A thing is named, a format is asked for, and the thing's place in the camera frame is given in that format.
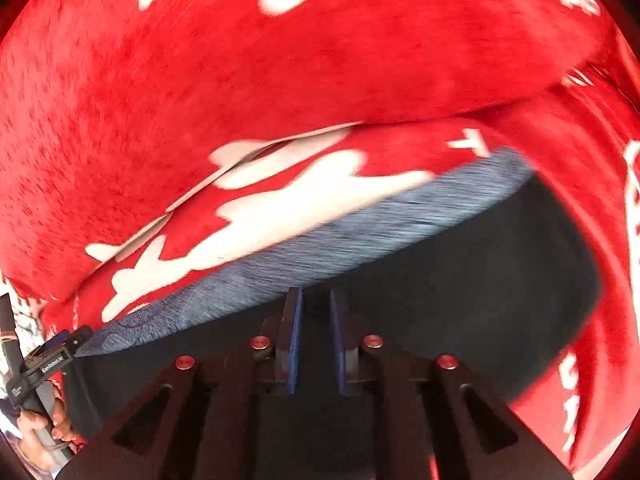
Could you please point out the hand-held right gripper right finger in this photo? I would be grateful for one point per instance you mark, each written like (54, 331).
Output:
(339, 340)

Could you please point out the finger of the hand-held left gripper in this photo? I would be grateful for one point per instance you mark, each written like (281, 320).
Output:
(75, 337)

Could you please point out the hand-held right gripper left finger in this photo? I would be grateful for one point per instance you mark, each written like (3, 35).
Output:
(294, 340)

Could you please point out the black pants with blue waistband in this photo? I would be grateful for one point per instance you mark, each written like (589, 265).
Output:
(450, 260)

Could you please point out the person's left hand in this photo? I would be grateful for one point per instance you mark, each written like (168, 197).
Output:
(56, 427)

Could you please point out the pile of white patterned clothes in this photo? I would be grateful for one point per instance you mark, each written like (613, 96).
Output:
(27, 317)

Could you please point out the red wedding sofa cover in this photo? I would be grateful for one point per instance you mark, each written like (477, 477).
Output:
(300, 60)

